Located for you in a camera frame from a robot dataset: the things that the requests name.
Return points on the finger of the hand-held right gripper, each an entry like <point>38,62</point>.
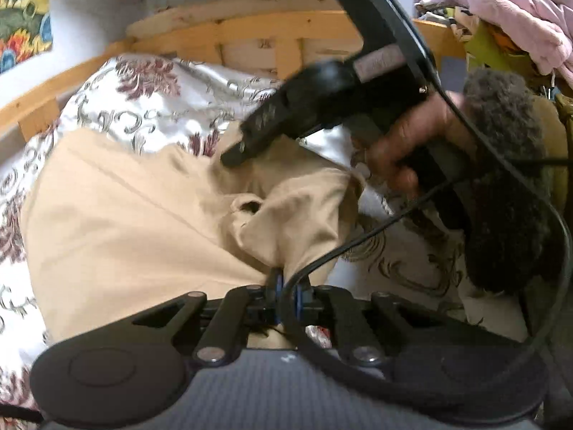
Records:
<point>255,130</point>

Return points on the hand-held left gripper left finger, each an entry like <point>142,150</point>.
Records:
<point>277,284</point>

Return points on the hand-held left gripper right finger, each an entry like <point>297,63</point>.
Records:
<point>301,298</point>

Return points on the tan hoodie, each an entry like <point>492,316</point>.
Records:
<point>134,215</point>

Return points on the pink clothes pile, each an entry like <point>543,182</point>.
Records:
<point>515,4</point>

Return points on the person's right hand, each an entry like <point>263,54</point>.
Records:
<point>416,134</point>

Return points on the yellow green cloth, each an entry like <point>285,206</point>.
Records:
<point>492,47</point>

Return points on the white floral bedspread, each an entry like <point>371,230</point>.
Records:
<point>134,98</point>

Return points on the wooden bed frame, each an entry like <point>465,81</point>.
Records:
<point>250,22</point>

